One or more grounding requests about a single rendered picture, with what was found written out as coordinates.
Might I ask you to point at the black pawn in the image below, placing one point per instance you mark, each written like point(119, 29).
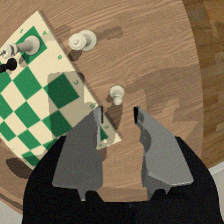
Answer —
point(11, 65)

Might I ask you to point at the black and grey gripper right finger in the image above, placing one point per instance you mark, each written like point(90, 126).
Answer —
point(170, 164)

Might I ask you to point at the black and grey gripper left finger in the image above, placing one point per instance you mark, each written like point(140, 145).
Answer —
point(71, 167)

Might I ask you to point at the green and cream chessboard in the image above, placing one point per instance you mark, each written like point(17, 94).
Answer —
point(44, 97)

